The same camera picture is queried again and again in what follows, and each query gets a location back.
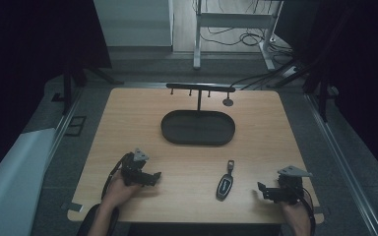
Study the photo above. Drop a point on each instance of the person's left hand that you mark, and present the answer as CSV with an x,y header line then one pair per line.
x,y
119,193

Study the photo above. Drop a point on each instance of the grey tape strip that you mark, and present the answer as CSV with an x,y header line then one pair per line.
x,y
72,206

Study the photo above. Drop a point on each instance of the white power strip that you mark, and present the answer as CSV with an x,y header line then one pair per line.
x,y
289,72

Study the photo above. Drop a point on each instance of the metal floor rail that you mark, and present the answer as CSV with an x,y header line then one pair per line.
x,y
341,157
66,119

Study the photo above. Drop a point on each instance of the white sheet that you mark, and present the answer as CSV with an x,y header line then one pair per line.
x,y
13,183

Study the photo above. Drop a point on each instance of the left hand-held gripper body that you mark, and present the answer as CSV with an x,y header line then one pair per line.
x,y
132,166

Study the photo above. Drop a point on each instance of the person's right hand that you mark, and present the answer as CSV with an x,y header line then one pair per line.
x,y
293,210

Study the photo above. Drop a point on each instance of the black key rack with tray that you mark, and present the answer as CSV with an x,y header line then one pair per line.
x,y
197,128

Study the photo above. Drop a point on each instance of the black tripod stand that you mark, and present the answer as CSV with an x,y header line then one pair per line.
x,y
75,73
311,78

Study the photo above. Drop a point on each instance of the white desk frame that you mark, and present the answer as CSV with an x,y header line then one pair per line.
x,y
233,20

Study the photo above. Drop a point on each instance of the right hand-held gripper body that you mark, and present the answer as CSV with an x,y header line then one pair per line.
x,y
291,183

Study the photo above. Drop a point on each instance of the black car key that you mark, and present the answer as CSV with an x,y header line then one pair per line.
x,y
224,186

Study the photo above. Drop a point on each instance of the white cabinet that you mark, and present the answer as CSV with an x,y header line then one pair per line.
x,y
134,23

